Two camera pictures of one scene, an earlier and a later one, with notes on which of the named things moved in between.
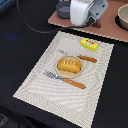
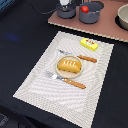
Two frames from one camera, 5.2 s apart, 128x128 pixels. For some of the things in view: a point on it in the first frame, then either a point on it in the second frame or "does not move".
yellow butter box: x=89 y=44 does not move
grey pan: x=63 y=9 does not move
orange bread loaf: x=73 y=66 does not move
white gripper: x=86 y=12 -> x=64 y=2
